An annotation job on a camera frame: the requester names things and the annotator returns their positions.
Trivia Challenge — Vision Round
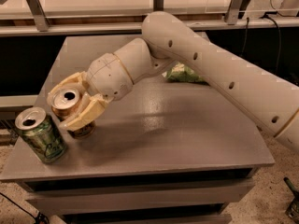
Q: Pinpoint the green chip bag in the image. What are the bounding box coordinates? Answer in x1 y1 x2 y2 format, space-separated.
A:
165 63 204 83

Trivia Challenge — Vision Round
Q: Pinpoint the dark tool on floor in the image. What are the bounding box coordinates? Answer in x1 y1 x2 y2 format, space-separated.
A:
284 177 299 224

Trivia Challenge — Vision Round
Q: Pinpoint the black cable on wall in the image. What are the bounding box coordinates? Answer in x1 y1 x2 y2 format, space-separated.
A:
239 15 283 77

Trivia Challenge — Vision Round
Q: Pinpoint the green soda can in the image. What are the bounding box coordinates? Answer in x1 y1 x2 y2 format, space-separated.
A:
15 107 66 163

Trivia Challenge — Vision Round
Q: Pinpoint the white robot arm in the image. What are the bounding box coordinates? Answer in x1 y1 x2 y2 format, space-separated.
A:
47 11 299 152

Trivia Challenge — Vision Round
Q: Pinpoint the grey drawer cabinet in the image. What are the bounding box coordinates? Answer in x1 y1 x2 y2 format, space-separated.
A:
0 32 276 224

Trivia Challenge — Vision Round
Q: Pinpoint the left metal bracket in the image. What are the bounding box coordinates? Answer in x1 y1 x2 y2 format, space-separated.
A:
26 0 50 32

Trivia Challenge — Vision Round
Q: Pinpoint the orange soda can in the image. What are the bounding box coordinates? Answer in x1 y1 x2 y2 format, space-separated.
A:
51 88 95 139

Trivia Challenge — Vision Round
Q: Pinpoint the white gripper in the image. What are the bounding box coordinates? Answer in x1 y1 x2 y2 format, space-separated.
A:
47 53 133 132

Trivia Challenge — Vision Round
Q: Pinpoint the right metal bracket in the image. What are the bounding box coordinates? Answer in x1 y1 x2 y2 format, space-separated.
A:
224 0 243 25

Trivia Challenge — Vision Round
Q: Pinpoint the black cable on floor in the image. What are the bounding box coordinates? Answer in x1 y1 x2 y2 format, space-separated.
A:
0 191 50 224

